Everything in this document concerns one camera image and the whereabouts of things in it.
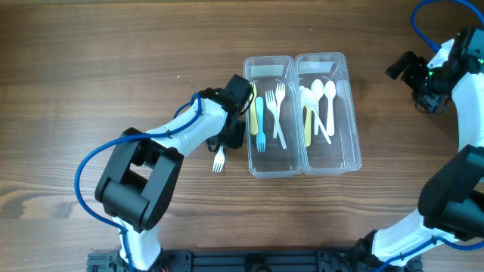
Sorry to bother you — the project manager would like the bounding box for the white spoon top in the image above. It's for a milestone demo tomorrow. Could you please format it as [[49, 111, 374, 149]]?
[[311, 79, 324, 135]]

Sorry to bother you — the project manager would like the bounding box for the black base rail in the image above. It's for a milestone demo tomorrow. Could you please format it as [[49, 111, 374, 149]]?
[[86, 247, 424, 272]]

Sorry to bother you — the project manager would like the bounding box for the white spoon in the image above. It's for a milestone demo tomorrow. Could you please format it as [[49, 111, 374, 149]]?
[[301, 87, 332, 144], [324, 80, 337, 136], [311, 79, 324, 135]]

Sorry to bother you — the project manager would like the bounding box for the white fork pile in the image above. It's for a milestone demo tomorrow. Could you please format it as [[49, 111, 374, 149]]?
[[273, 81, 286, 116]]

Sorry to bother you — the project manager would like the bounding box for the yellow-green spoon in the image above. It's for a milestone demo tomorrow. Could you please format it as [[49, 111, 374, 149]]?
[[304, 106, 312, 147]]

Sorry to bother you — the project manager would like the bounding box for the white spoon lone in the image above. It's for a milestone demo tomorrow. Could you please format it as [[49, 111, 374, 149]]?
[[299, 85, 306, 112]]

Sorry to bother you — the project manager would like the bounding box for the yellow fork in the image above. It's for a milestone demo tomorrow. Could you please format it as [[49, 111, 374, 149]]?
[[250, 82, 259, 135]]

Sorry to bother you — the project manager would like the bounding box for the light blue fork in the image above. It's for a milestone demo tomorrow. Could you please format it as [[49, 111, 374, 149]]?
[[256, 97, 266, 153]]

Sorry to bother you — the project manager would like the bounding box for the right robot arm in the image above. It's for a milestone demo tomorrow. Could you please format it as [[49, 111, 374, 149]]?
[[350, 26, 483, 271]]

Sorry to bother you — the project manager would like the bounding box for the left blue cable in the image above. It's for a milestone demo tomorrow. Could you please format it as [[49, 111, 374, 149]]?
[[73, 92, 203, 272]]

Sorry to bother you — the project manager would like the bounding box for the clear plastic container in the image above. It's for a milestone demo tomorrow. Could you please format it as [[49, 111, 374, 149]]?
[[244, 56, 306, 178], [296, 52, 361, 175]]

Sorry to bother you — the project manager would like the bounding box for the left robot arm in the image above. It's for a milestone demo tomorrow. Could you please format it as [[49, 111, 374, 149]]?
[[95, 75, 255, 271]]

